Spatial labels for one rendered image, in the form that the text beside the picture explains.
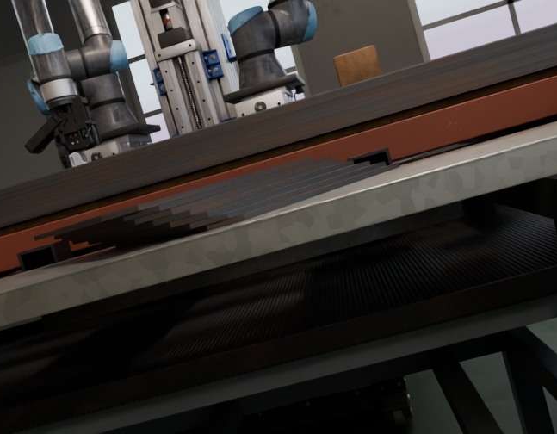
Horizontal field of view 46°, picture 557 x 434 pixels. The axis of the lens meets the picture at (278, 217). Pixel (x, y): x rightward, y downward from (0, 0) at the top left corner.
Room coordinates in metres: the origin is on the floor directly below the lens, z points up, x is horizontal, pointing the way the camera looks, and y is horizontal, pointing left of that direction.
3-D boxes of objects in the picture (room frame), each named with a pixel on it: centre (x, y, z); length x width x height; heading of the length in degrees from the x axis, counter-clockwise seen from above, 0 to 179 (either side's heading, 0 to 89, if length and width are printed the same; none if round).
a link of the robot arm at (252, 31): (1.99, -0.08, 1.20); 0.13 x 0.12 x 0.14; 106
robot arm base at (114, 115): (2.07, 0.42, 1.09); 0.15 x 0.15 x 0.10
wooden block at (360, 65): (0.98, -0.18, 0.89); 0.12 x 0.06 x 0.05; 169
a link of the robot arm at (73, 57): (1.63, 0.42, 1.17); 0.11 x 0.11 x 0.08; 15
